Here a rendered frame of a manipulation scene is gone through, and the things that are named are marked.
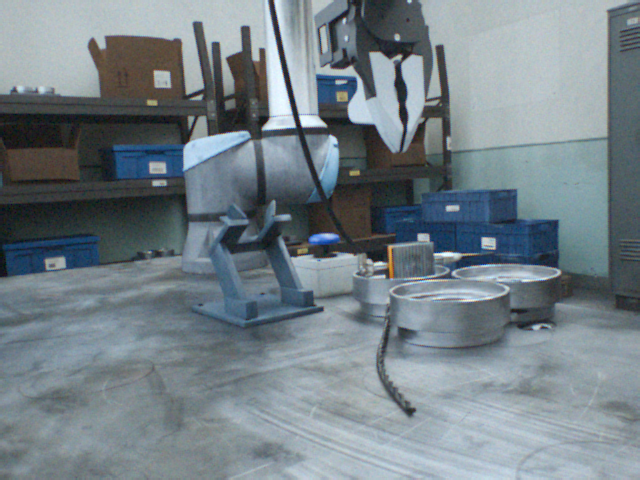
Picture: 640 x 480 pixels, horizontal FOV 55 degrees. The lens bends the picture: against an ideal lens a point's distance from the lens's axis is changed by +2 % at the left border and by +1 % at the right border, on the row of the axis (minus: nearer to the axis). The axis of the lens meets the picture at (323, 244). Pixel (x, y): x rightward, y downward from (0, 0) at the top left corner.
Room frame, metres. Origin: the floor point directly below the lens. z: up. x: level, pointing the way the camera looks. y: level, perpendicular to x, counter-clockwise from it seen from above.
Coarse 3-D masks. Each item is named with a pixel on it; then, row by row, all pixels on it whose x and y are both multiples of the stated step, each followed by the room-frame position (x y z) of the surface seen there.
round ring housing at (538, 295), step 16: (464, 272) 0.65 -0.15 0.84; (480, 272) 0.66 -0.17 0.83; (496, 272) 0.66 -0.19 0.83; (512, 272) 0.66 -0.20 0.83; (528, 272) 0.65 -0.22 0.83; (544, 272) 0.63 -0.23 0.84; (560, 272) 0.60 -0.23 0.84; (512, 288) 0.56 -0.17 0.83; (528, 288) 0.56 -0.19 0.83; (544, 288) 0.57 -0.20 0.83; (560, 288) 0.59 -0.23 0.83; (512, 304) 0.56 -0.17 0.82; (528, 304) 0.56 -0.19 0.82; (544, 304) 0.57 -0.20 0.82; (512, 320) 0.57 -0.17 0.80
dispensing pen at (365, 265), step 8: (384, 248) 0.66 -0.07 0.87; (392, 248) 0.64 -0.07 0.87; (360, 256) 0.63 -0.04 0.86; (384, 256) 0.66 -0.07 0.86; (392, 256) 0.64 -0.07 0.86; (440, 256) 0.66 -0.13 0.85; (448, 256) 0.67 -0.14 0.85; (456, 256) 0.67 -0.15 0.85; (464, 256) 0.68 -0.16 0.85; (472, 256) 0.68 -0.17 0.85; (360, 264) 0.63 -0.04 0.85; (368, 264) 0.63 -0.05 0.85; (376, 264) 0.64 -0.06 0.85; (384, 264) 0.64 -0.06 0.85; (440, 264) 0.66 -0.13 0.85; (360, 272) 0.63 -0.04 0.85; (368, 272) 0.63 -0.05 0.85
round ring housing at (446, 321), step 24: (408, 288) 0.58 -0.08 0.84; (432, 288) 0.59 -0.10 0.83; (456, 288) 0.59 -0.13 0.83; (480, 288) 0.57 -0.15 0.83; (504, 288) 0.53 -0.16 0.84; (408, 312) 0.51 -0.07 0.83; (432, 312) 0.49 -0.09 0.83; (456, 312) 0.49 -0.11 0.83; (480, 312) 0.49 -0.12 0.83; (504, 312) 0.51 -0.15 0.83; (408, 336) 0.52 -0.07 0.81; (432, 336) 0.50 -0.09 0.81; (456, 336) 0.50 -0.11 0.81; (480, 336) 0.50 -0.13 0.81
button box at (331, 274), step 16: (304, 256) 0.80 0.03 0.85; (320, 256) 0.77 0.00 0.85; (336, 256) 0.78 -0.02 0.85; (352, 256) 0.78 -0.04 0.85; (304, 272) 0.77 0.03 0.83; (320, 272) 0.74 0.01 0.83; (336, 272) 0.76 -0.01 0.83; (352, 272) 0.77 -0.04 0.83; (304, 288) 0.77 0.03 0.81; (320, 288) 0.74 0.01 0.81; (336, 288) 0.75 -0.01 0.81; (352, 288) 0.77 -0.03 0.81
